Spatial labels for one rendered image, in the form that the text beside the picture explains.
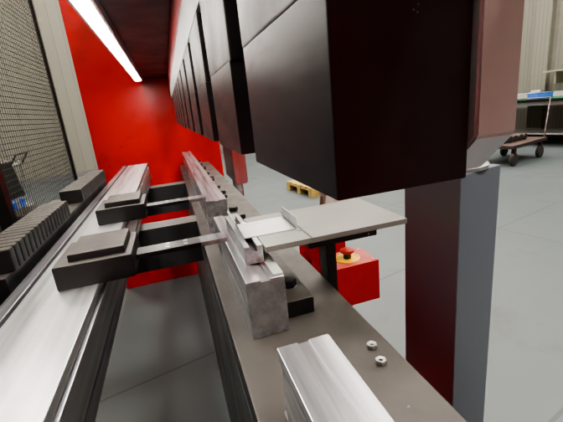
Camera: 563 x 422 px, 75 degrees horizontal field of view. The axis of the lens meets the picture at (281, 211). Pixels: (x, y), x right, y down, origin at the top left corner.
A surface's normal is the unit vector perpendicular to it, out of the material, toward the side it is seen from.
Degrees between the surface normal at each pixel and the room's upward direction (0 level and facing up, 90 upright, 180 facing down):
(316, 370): 0
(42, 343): 0
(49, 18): 90
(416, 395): 0
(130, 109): 90
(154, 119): 90
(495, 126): 90
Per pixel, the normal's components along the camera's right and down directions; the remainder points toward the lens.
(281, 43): -0.95, 0.17
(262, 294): 0.29, 0.24
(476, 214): 0.52, 0.18
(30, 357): -0.10, -0.96
